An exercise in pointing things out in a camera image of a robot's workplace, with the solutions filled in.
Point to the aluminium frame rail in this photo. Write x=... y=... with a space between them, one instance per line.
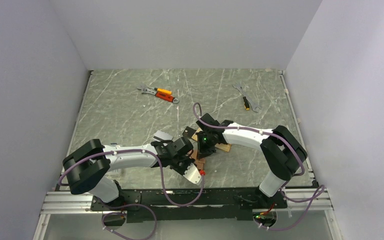
x=63 y=202

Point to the red orange adjustable wrench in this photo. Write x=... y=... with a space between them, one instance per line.
x=163 y=94

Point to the silver open end wrench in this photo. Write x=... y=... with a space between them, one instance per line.
x=254 y=106

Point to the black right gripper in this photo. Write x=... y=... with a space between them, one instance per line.
x=202 y=152

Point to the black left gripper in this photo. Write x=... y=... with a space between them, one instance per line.
x=189 y=161

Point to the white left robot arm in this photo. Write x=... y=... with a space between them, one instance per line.
x=85 y=169

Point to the yellow handled screwdriver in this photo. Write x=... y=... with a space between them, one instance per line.
x=246 y=103

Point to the black VIP card stack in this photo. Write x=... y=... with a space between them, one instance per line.
x=189 y=132

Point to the silver magnetic stripe card stack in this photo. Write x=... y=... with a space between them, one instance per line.
x=162 y=136

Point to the orange card stack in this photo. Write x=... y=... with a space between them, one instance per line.
x=224 y=147

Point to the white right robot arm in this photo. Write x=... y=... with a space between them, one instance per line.
x=283 y=153

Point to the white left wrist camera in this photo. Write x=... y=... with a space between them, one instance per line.
x=193 y=175

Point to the brown leather card holder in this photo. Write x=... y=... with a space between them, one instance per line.
x=199 y=162

